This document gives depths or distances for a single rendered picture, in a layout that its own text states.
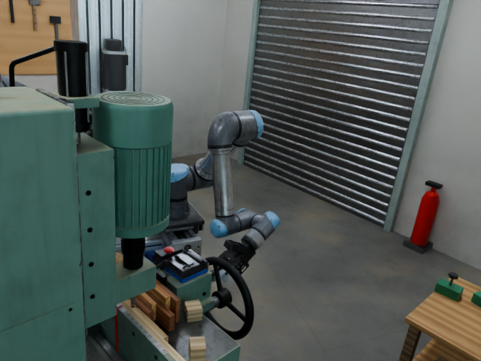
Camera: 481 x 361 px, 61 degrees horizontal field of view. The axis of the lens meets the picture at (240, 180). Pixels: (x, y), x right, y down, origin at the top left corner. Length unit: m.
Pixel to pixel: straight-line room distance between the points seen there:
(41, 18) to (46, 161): 3.59
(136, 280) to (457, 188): 3.09
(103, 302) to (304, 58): 3.73
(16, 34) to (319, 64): 2.79
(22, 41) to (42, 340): 3.56
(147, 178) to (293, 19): 3.79
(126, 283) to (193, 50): 4.26
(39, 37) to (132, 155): 3.48
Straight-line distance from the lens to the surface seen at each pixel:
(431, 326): 2.08
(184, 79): 5.11
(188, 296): 1.28
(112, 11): 1.82
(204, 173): 1.87
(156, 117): 0.89
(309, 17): 4.46
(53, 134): 0.77
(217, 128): 1.55
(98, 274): 0.99
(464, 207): 3.81
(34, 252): 0.84
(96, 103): 0.87
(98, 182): 0.88
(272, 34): 4.75
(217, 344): 1.15
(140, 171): 0.91
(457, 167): 3.77
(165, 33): 4.91
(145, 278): 1.12
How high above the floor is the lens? 1.69
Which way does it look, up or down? 21 degrees down
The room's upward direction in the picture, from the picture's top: 6 degrees clockwise
